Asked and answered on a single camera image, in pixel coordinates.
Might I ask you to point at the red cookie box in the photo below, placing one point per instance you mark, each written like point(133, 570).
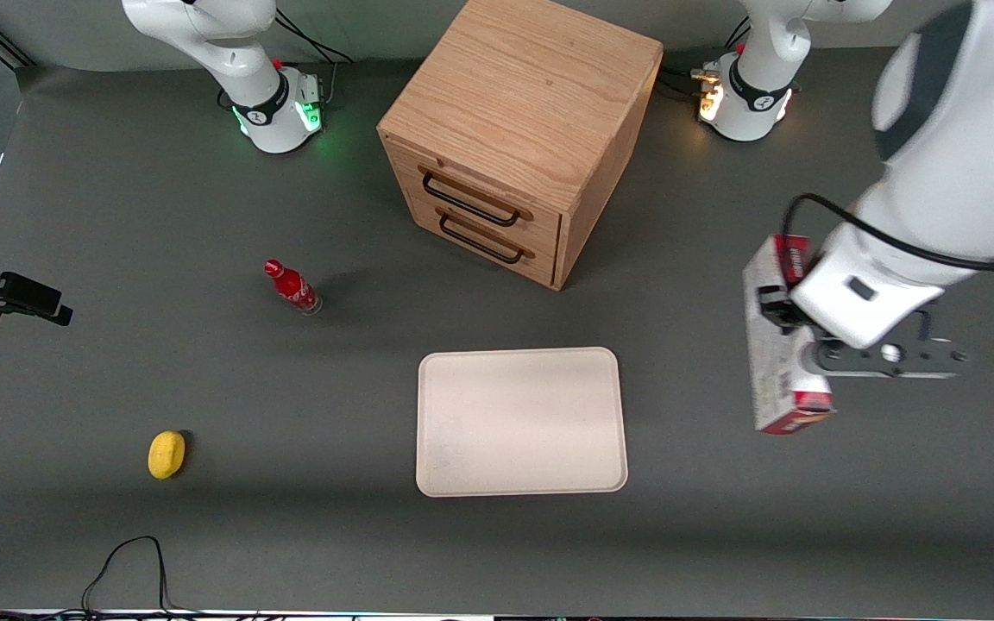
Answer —
point(775, 384)

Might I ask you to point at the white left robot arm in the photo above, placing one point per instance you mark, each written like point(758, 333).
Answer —
point(963, 129)

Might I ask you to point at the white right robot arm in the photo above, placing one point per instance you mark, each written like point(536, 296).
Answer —
point(264, 103)

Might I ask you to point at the cream plastic tray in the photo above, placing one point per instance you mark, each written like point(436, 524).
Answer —
point(521, 423)

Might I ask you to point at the yellow lemon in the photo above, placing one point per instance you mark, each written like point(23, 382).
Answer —
point(166, 454)

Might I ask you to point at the red cola bottle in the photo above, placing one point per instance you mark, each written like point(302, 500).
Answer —
point(292, 286)

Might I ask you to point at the wooden drawer cabinet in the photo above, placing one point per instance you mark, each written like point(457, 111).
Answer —
point(523, 95)

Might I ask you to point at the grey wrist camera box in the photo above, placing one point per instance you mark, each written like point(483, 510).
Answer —
point(864, 362)

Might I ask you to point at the black frame rail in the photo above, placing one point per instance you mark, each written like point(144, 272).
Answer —
point(1, 43)

